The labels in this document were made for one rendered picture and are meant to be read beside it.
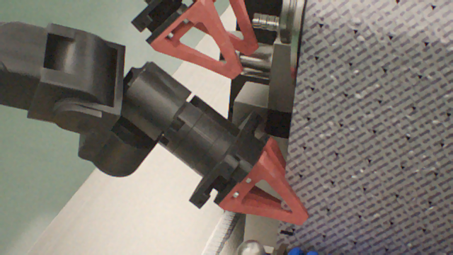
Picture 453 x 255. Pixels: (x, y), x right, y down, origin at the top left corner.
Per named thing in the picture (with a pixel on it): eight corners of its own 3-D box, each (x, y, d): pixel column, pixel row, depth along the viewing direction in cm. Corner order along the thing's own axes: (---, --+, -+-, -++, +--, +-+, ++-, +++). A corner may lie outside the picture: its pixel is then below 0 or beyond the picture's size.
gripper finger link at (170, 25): (205, 107, 84) (132, 30, 83) (226, 76, 90) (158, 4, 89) (258, 61, 81) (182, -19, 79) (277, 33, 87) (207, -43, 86)
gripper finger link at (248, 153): (274, 267, 86) (192, 205, 86) (290, 226, 92) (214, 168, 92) (318, 221, 83) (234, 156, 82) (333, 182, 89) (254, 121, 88)
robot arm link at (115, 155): (59, 105, 80) (68, 27, 85) (20, 170, 88) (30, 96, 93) (187, 140, 84) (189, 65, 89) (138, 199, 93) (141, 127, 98)
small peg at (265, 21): (254, 23, 87) (255, 9, 87) (284, 28, 87) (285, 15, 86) (250, 30, 86) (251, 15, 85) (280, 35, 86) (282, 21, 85)
